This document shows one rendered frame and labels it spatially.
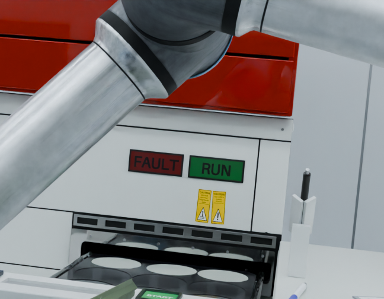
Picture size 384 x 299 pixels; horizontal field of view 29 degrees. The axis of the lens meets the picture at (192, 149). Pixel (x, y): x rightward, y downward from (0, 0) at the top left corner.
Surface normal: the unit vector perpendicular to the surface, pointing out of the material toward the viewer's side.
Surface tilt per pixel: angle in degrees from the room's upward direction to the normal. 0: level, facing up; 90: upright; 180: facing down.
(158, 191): 90
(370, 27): 104
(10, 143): 72
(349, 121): 90
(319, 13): 109
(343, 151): 90
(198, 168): 90
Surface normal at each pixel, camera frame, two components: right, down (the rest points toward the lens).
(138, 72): -0.28, 0.66
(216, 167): -0.14, 0.04
